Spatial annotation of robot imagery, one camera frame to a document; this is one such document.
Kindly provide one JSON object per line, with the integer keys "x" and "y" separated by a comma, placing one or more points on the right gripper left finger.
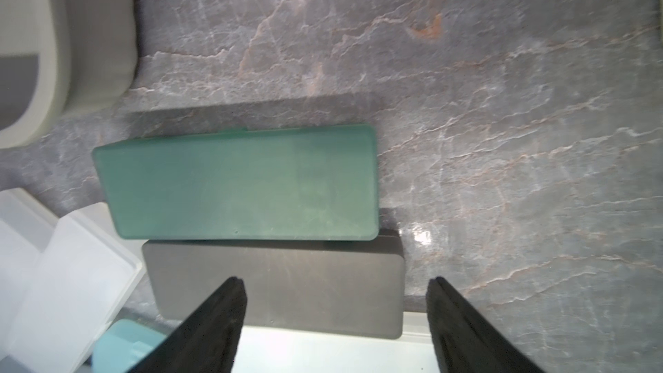
{"x": 207, "y": 341}

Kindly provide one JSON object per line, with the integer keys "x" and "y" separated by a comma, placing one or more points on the dark grey pencil case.
{"x": 343, "y": 287}

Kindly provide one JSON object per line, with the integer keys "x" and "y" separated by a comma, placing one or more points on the dark green pencil case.
{"x": 318, "y": 183}

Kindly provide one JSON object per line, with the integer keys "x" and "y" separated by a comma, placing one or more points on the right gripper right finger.
{"x": 463, "y": 340}

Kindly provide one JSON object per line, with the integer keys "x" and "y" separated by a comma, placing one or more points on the teal ribbed pencil case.
{"x": 123, "y": 345}

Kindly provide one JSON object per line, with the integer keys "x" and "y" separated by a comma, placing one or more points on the translucent white pencil case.
{"x": 84, "y": 279}
{"x": 26, "y": 229}
{"x": 263, "y": 349}

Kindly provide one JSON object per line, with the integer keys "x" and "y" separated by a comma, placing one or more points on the beige plastic storage box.
{"x": 60, "y": 58}

